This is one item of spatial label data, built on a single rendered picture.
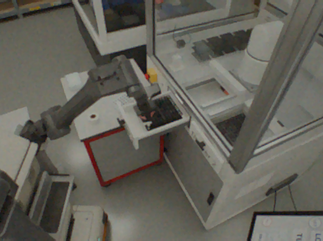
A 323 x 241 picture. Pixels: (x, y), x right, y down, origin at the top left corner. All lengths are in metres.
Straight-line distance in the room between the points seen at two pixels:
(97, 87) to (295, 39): 0.52
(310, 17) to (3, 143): 0.87
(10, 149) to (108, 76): 0.36
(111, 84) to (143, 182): 1.58
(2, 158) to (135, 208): 1.43
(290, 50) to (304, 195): 1.84
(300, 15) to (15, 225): 0.73
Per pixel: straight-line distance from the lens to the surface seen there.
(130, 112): 1.49
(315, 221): 0.97
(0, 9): 5.01
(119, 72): 0.67
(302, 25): 0.70
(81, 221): 1.81
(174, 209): 2.07
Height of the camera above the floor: 1.93
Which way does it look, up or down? 50 degrees down
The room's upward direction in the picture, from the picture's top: 1 degrees clockwise
